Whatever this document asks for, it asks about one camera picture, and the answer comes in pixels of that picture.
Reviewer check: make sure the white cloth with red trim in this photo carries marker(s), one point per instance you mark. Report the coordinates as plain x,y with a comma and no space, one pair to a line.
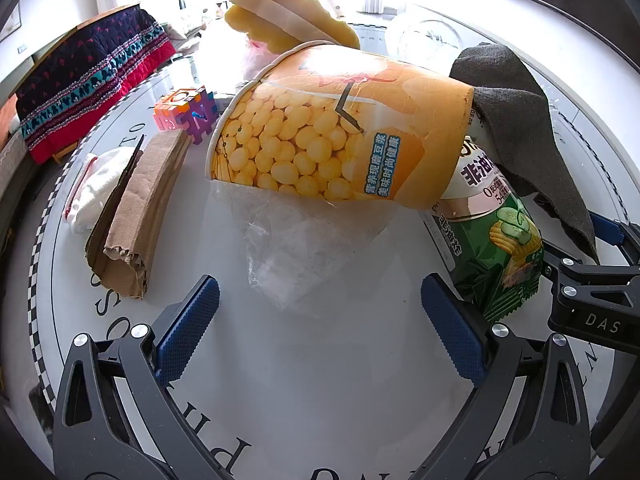
95,195

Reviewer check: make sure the brown corrugated cardboard piece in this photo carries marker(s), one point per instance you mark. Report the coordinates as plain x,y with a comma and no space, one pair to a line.
145,200

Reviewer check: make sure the colourful foam puzzle cube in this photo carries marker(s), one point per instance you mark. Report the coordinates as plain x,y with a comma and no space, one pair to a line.
182,110

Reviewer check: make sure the orange soybean print paper cup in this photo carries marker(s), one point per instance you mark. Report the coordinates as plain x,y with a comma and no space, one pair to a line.
325,125

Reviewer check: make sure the clear plastic film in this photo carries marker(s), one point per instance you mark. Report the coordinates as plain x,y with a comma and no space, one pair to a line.
300,255

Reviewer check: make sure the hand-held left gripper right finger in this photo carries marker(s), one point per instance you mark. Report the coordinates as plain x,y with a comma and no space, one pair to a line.
452,330

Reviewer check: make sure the dark grey cloth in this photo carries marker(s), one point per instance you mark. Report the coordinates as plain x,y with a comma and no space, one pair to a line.
520,125

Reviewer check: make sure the yellow sponge with beige band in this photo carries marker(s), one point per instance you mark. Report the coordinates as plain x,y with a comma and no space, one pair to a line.
320,15

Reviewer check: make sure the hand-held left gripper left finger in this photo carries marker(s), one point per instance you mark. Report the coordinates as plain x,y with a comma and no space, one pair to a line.
187,320

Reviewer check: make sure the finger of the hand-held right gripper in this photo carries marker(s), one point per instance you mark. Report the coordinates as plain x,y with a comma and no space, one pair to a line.
607,230
585,290

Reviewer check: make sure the green snack packet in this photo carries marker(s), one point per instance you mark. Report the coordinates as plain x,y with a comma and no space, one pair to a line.
505,245

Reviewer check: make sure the pink fluffy ball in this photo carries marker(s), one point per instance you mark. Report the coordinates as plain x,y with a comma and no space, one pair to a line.
252,57

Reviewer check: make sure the dark patterned red-edged blanket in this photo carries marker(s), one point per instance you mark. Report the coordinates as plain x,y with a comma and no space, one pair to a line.
85,85

